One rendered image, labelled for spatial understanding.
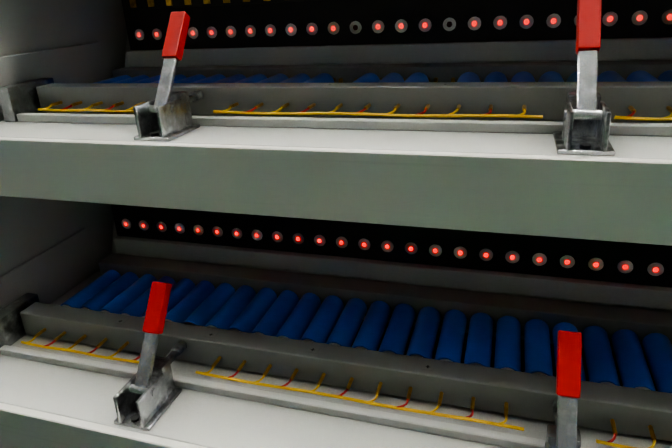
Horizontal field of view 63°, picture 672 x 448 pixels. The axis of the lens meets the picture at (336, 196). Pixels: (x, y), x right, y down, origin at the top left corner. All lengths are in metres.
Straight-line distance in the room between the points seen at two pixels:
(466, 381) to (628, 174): 0.16
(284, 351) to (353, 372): 0.05
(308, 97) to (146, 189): 0.13
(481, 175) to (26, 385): 0.36
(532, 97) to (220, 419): 0.29
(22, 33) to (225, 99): 0.21
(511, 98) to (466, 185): 0.09
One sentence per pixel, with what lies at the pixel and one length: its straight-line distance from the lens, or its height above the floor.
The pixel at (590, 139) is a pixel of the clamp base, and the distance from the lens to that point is 0.34.
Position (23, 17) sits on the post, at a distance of 0.57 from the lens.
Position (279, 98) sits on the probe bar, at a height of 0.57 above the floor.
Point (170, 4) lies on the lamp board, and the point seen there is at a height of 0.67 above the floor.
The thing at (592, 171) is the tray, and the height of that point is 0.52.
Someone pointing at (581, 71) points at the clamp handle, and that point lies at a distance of 0.34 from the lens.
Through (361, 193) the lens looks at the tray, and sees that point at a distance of 0.33.
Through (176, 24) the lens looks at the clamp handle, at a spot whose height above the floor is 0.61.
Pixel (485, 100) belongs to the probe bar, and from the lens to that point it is 0.38.
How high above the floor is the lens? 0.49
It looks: 1 degrees up
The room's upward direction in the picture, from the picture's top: 4 degrees clockwise
